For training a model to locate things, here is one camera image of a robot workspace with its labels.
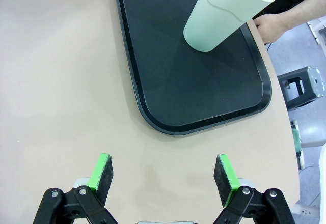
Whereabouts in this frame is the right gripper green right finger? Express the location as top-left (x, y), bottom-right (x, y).
top-left (213, 154), bottom-right (296, 224)

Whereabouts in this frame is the tall pale green cup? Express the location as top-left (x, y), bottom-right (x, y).
top-left (183, 0), bottom-right (277, 53)

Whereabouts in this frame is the black plastic tray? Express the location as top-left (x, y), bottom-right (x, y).
top-left (114, 0), bottom-right (273, 136)

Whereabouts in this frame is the person's left forearm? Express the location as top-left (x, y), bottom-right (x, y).
top-left (279, 0), bottom-right (326, 31)

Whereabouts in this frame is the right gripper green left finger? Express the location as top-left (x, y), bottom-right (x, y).
top-left (32, 153), bottom-right (119, 224)

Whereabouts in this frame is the grey topped black stool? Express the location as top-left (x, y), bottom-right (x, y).
top-left (277, 66), bottom-right (321, 111)

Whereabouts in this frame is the person's left hand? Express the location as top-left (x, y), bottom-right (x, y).
top-left (254, 14), bottom-right (288, 44)

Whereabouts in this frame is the green cloth bundle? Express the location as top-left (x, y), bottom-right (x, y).
top-left (291, 128), bottom-right (303, 160)

